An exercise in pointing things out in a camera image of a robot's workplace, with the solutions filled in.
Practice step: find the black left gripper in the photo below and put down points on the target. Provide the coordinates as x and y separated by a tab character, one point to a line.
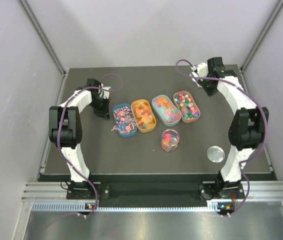
101	108

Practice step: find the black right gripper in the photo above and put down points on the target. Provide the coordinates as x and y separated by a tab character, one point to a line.
209	92

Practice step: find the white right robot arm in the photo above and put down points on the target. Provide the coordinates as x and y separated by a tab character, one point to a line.
247	129

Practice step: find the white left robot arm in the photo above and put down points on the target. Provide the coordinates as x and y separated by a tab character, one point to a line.
65	131

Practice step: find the pink candy tray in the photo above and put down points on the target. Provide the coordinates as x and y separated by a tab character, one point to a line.
187	106

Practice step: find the orange candy tray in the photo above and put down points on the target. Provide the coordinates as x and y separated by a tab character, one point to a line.
144	116

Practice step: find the light blue candy tray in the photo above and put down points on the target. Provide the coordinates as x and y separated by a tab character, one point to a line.
166	110

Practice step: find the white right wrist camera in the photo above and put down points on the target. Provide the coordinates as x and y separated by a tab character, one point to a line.
198	72

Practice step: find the aluminium right frame post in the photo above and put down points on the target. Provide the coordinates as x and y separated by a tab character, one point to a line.
262	35

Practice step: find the aluminium frame post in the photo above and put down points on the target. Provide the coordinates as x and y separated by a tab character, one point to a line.
41	34
262	35

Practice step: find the aluminium left frame post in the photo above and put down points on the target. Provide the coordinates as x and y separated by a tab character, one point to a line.
41	34

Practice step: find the aluminium front frame rail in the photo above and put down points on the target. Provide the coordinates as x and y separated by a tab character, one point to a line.
259	191

